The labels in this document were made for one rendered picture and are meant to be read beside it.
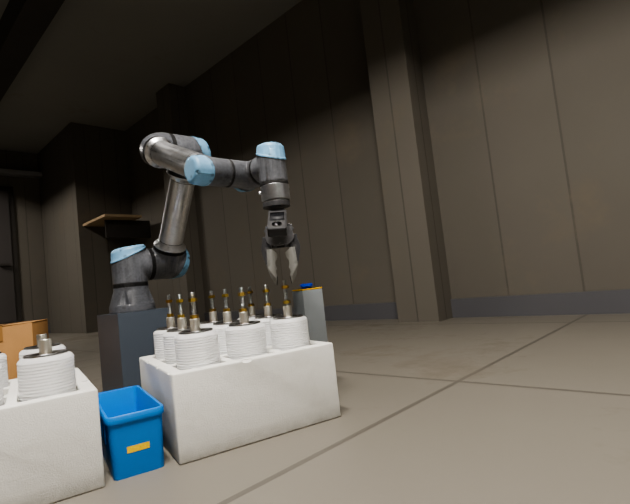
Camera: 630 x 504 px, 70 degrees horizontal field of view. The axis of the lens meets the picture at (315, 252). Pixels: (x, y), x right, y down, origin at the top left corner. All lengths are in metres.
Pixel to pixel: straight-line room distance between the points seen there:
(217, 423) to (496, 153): 2.39
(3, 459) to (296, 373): 0.56
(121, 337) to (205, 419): 0.66
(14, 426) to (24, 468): 0.07
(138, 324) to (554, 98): 2.41
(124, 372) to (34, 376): 0.65
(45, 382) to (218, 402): 0.32
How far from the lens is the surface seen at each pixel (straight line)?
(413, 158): 2.99
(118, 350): 1.61
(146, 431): 1.00
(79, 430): 0.97
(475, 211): 2.98
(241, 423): 1.04
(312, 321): 1.36
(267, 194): 1.15
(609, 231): 2.76
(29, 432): 0.97
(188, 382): 0.99
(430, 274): 2.90
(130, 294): 1.64
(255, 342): 1.06
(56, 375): 0.98
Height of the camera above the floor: 0.34
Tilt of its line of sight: 4 degrees up
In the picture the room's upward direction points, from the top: 6 degrees counter-clockwise
